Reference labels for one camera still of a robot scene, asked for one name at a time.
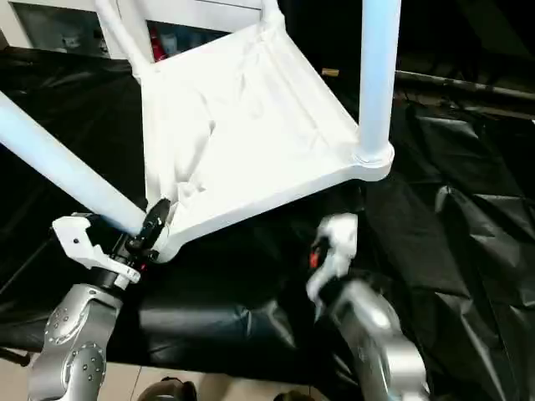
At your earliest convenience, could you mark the white glass-door cabinet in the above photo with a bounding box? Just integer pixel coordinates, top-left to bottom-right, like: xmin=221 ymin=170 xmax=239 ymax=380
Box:
xmin=0 ymin=0 xmax=262 ymax=63

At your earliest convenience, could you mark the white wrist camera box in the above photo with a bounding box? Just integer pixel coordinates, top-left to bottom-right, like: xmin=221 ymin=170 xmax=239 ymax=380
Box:
xmin=304 ymin=212 xmax=361 ymax=303
xmin=51 ymin=212 xmax=143 ymax=290

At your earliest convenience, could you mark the small red bottle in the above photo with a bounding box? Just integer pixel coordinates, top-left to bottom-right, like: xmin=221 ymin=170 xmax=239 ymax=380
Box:
xmin=149 ymin=29 xmax=166 ymax=62

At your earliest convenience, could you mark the black low bench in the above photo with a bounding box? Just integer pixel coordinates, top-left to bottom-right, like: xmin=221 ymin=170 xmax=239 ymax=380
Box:
xmin=393 ymin=70 xmax=535 ymax=108

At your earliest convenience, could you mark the black plastic mat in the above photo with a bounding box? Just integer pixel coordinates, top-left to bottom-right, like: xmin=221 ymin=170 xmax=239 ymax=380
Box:
xmin=0 ymin=46 xmax=535 ymax=401

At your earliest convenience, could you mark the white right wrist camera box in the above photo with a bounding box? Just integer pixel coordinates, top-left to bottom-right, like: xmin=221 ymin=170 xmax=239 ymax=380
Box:
xmin=304 ymin=212 xmax=361 ymax=303

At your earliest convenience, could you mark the white plastic table top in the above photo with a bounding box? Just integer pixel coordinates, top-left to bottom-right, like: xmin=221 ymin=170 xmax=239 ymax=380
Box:
xmin=138 ymin=10 xmax=395 ymax=265

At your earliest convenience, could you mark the white plastic table leg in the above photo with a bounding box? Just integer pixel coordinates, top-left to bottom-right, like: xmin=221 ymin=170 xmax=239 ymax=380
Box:
xmin=260 ymin=0 xmax=286 ymax=28
xmin=0 ymin=90 xmax=161 ymax=240
xmin=357 ymin=0 xmax=403 ymax=165
xmin=94 ymin=0 xmax=157 ymax=74

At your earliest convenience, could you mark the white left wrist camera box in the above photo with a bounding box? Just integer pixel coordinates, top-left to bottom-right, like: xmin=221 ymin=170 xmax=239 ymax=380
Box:
xmin=51 ymin=212 xmax=143 ymax=290

